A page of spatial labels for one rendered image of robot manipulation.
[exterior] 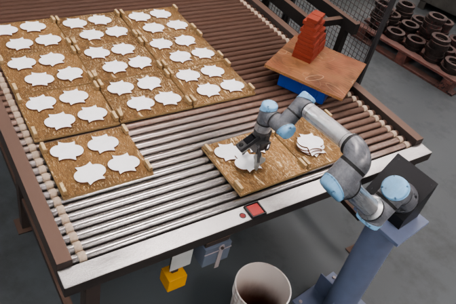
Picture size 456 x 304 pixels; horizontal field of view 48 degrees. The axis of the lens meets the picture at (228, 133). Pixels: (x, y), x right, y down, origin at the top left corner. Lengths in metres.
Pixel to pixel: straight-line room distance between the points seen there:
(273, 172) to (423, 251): 1.68
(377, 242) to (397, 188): 0.42
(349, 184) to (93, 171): 1.10
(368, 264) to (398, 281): 0.82
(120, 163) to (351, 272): 1.36
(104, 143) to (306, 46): 1.38
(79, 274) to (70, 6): 2.07
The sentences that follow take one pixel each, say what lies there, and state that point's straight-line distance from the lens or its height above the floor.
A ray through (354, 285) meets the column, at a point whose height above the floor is 0.37.
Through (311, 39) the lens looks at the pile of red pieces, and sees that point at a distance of 3.13.
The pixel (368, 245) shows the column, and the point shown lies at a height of 0.68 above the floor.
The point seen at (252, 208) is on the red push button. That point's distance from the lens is 2.30.
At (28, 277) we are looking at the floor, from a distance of 3.15.
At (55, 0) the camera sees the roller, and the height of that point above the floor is 0.92.
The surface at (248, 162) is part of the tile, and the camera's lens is 2.48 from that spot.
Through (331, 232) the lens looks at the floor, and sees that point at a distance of 3.65.
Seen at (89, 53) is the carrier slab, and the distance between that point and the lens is 3.08.
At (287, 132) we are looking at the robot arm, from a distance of 2.21.
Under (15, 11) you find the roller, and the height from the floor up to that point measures 0.91.
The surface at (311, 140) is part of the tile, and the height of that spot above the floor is 0.97.
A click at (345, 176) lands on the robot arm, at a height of 1.34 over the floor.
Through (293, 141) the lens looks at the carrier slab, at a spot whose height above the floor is 0.94.
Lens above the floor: 2.59
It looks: 39 degrees down
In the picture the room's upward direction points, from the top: 14 degrees clockwise
